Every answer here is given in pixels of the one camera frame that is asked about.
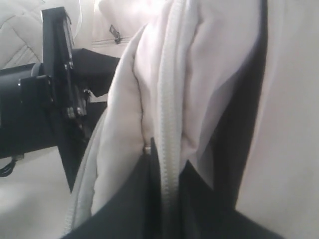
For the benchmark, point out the cream fabric duffel bag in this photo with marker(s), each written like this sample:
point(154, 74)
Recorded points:
point(179, 60)

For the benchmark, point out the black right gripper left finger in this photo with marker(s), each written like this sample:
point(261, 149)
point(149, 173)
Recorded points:
point(135, 211)

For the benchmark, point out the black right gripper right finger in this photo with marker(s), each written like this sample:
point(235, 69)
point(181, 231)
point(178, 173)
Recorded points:
point(266, 144)

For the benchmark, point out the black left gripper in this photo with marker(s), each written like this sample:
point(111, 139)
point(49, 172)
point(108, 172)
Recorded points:
point(30, 120)

